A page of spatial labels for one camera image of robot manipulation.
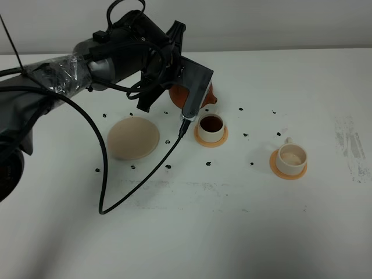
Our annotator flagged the beige round teapot coaster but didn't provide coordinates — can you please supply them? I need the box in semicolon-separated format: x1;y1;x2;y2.
107;117;160;160

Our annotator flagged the white teacup near teapot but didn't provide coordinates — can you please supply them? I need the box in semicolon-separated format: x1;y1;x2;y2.
197;113;225;142

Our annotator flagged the orange coaster far right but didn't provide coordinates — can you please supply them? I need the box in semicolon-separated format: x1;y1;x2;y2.
269;149;307;180

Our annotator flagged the black left camera cable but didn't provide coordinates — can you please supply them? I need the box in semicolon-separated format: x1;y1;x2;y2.
0;0;191;215

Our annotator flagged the orange coaster near teapot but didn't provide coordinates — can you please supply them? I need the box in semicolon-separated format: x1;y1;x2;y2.
194;127;228;148

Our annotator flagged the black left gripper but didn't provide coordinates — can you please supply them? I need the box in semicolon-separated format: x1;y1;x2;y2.
137;21;186;112

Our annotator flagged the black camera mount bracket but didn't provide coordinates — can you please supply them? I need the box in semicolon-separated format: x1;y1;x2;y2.
174;56;214;89

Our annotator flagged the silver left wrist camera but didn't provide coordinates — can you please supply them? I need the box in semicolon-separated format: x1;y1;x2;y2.
181;80;212;121

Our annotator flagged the brown clay teapot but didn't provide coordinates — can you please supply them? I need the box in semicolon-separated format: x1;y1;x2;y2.
169;84;217;109

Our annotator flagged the white teacup far right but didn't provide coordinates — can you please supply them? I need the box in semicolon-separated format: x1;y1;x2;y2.
276;137;307;176

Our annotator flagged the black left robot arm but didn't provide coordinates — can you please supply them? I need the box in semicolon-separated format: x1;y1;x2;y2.
1;10;185;199

